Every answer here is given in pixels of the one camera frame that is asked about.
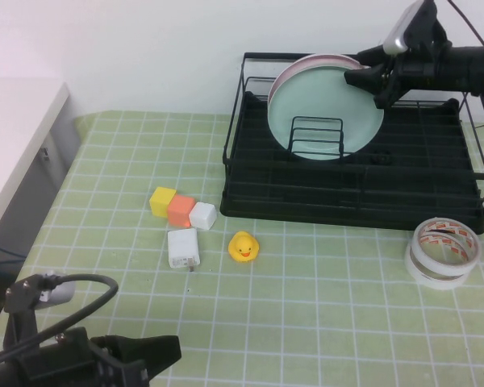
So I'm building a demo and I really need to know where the white cube block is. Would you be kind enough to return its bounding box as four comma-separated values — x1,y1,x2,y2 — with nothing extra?
188,202,218,231

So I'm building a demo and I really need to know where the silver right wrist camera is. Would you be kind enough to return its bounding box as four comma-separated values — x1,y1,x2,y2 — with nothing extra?
382,0,431,53

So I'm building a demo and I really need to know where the black plastic drip tray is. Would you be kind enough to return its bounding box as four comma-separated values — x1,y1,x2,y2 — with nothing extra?
221,91,484,235

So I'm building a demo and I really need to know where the white usb charger plug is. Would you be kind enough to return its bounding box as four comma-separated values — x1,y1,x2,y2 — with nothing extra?
167,228,202,272

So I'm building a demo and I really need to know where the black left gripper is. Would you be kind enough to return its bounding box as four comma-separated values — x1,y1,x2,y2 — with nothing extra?
55,326,182,387

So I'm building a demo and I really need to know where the pink round plate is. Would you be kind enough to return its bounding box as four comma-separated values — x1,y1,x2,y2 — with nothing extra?
268,54,365,106

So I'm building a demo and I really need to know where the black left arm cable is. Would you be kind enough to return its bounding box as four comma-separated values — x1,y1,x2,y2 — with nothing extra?
0,273,120,364

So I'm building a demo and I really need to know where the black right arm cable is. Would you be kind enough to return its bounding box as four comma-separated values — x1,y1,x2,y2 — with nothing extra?
447,0,484,46

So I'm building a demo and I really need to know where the white side cabinet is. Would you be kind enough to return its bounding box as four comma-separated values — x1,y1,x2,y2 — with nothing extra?
0,82,84,259

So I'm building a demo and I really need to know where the yellow cube block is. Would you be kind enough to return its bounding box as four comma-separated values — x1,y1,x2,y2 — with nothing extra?
149,186,177,220

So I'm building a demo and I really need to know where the white tape roll red print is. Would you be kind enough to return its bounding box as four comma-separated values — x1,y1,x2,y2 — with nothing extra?
411,217,481,271
404,241,475,290

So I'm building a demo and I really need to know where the black wire dish rack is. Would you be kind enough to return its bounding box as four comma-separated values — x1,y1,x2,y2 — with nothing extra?
221,52,484,235

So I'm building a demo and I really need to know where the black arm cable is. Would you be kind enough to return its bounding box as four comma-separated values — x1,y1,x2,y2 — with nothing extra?
447,0,484,46
0,273,120,364

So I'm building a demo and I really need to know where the orange cube block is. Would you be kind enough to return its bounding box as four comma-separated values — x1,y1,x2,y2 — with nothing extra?
167,194,196,227

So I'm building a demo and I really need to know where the mint green round plate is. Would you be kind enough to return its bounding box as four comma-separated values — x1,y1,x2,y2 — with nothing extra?
267,65,386,163

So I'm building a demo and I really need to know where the yellow rubber duck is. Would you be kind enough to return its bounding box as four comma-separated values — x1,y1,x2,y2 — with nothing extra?
228,231,261,264

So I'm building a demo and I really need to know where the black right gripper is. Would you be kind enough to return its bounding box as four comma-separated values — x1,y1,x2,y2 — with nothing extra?
343,43,445,109

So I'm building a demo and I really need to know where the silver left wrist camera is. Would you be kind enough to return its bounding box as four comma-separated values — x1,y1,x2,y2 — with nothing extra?
3,273,77,315

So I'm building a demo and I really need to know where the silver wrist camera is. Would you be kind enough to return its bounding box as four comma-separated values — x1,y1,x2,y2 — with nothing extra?
3,273,77,315
382,0,431,53

